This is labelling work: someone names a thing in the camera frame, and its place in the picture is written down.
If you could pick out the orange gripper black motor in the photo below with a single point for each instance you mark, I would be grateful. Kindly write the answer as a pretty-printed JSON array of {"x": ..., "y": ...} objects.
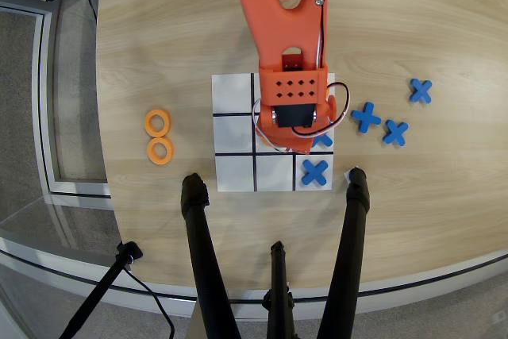
[{"x": 286, "y": 145}]

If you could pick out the blue cross piece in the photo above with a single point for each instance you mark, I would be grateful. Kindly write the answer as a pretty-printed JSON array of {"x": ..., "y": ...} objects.
[
  {"x": 325, "y": 140},
  {"x": 315, "y": 172},
  {"x": 395, "y": 132},
  {"x": 365, "y": 117},
  {"x": 420, "y": 91}
]

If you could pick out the small white tag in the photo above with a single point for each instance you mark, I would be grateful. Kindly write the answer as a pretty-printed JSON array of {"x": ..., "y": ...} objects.
[{"x": 346, "y": 176}]

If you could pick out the white tic-tac-toe board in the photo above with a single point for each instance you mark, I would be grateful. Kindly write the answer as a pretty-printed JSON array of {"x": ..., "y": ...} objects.
[{"x": 234, "y": 172}]

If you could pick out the short black tripod leg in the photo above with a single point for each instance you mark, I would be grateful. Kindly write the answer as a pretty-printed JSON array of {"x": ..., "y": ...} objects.
[{"x": 279, "y": 275}]

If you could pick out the thin black stand pole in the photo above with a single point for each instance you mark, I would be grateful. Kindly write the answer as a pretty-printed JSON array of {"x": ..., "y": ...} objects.
[{"x": 99, "y": 291}]

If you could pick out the grey metal window frame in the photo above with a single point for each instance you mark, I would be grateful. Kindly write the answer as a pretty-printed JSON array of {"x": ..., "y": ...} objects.
[{"x": 43, "y": 97}]

